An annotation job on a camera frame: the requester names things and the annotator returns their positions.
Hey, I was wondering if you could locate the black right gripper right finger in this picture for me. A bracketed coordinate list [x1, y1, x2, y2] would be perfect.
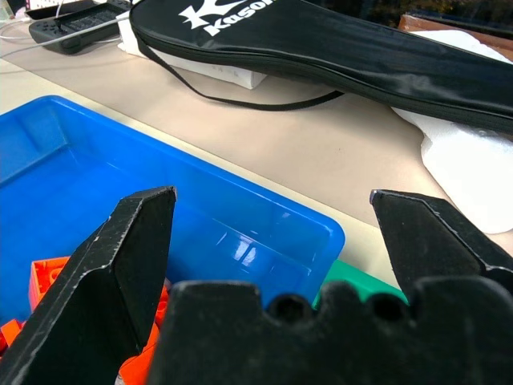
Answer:
[370, 189, 513, 306]

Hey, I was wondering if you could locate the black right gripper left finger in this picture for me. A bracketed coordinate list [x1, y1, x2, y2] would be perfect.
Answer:
[0, 185, 178, 385]

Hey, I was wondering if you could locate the white cardboard box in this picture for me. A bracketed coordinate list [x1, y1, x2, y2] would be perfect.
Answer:
[116, 14, 269, 91]

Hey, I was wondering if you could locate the orange plastic building brick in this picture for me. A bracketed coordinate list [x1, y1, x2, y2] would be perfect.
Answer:
[115, 284, 172, 385]
[28, 256, 72, 312]

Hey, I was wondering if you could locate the green flat plate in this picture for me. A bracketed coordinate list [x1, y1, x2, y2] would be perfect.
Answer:
[312, 259, 409, 310]

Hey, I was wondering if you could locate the white foam sheet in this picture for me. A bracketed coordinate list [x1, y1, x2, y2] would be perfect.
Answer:
[390, 30, 513, 235]

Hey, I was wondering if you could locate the blue plastic bin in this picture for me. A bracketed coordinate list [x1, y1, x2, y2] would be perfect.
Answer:
[0, 95, 346, 322]

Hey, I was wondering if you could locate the black racket bag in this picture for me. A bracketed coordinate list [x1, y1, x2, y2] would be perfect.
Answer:
[128, 0, 513, 135]

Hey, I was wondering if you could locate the black game controller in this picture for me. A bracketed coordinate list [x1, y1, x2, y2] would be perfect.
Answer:
[24, 0, 133, 55]

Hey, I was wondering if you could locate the white cable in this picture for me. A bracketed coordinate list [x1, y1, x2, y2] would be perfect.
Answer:
[0, 0, 131, 59]

